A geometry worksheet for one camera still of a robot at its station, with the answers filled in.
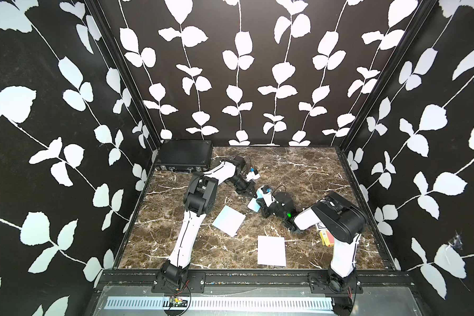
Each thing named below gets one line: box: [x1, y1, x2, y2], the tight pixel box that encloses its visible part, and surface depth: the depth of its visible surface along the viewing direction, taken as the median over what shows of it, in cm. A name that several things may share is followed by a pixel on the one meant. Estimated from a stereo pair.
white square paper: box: [257, 235, 287, 267], surface depth 84 cm
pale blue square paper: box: [211, 205, 247, 238], surface depth 93 cm
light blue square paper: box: [246, 197, 261, 212], surface depth 97 cm
